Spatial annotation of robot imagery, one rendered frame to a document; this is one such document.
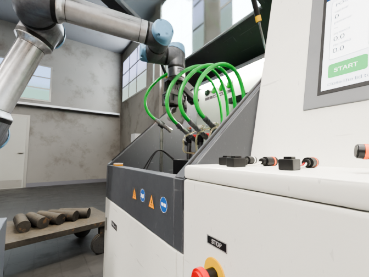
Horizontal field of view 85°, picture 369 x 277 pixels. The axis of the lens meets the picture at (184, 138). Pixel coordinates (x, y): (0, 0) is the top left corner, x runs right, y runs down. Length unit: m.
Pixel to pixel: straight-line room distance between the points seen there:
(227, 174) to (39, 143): 7.53
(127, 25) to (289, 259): 0.72
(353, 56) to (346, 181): 0.36
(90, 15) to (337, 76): 0.69
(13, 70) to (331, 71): 0.89
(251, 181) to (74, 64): 8.20
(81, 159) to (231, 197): 7.57
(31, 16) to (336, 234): 0.85
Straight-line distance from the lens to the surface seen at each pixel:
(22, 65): 0.87
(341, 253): 0.28
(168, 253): 0.55
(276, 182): 0.29
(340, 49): 0.60
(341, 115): 0.52
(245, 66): 1.06
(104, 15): 0.77
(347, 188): 0.26
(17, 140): 7.73
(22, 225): 2.34
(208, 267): 0.42
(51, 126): 7.80
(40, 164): 7.76
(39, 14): 0.81
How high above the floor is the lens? 1.00
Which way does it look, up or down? 4 degrees up
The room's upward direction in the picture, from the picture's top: straight up
